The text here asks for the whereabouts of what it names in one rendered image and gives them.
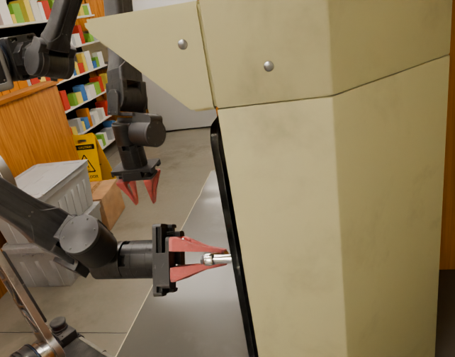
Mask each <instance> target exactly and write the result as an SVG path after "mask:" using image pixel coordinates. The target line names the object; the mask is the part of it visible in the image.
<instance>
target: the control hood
mask: <svg viewBox="0 0 455 357"><path fill-rule="evenodd" d="M86 21H87V23H85V24H84V25H85V27H86V28H87V30H89V33H90V34H91V35H93V36H94V37H95V38H96V39H97V40H99V41H100V42H102V43H103V44H104V45H105V46H107V47H108V48H110V49H111V50H112V51H114V52H115V53H116V54H117V55H119V56H120V57H122V58H123V59H124V60H125V61H126V62H128V63H129V64H131V65H132V66H134V68H136V69H137V70H139V71H140V72H142V73H143V74H144V75H145V76H146V77H148V78H149V79H151V80H152V81H153V82H154V83H156V84H157V85H158V86H160V87H161V88H163V89H164V90H165V91H166V92H168V93H169V94H171V95H172V96H173V97H174V98H175V99H177V100H178V101H180V102H181V103H182V104H184V105H185V106H186V107H187V108H189V109H190V110H195V111H208V110H215V108H216V107H217V103H216V99H215V91H214V86H213V78H212V74H211V69H210V61H209V56H208V48H207V44H206V36H205V31H204V27H203V19H202V14H201V6H200V2H199V1H190V2H186V3H181V4H173V5H169V6H161V7H157V8H149V9H145V10H140V11H132V12H127V13H120V14H116V15H111V16H104V17H99V18H91V19H87V20H86Z"/></svg>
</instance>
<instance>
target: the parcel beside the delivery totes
mask: <svg viewBox="0 0 455 357"><path fill-rule="evenodd" d="M117 181H118V179H116V178H115V179H109V180H103V181H92V182H90V185H91V194H92V198H93V202H94V201H100V205H101V207H100V208H99V209H100V213H101V220H102V223H103V224H104V225H105V226H107V229H108V230H109V231H110V230H111V229H112V228H113V226H114V224H115V223H116V221H117V220H118V218H119V217H120V214H121V213H122V212H123V210H124V208H125V204H124V202H123V197H122V194H121V191H120V188H119V187H117V185H116V182H117Z"/></svg>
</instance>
